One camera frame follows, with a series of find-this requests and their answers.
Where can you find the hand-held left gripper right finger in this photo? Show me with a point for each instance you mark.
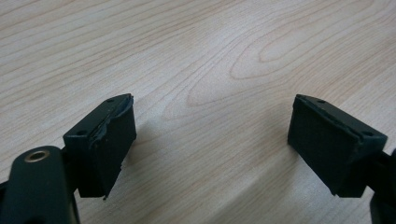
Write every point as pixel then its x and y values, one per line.
pixel 330 146

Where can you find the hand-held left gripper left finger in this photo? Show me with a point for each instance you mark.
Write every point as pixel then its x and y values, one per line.
pixel 102 146

